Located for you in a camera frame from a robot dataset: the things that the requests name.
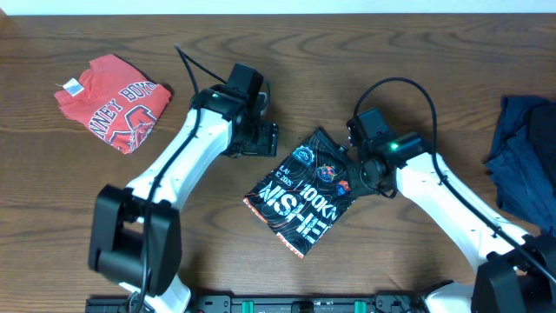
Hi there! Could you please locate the black orange patterned jersey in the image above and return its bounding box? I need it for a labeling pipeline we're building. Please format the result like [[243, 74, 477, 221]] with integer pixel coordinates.
[[243, 128, 355, 258]]

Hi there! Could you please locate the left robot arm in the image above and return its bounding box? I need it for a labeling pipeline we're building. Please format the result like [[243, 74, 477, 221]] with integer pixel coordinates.
[[85, 63, 278, 312]]

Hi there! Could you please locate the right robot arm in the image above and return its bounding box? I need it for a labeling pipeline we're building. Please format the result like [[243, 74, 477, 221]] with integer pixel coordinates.
[[347, 109, 555, 313]]

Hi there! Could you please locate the red folded t-shirt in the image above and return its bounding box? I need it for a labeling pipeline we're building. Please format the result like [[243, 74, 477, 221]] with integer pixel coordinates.
[[54, 54, 171, 154]]

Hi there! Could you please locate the navy blue t-shirt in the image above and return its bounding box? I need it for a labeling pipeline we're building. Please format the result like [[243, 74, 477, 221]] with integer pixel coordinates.
[[486, 96, 555, 236]]

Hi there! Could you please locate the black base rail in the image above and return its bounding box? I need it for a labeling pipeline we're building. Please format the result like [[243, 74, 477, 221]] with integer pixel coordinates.
[[85, 293, 429, 313]]

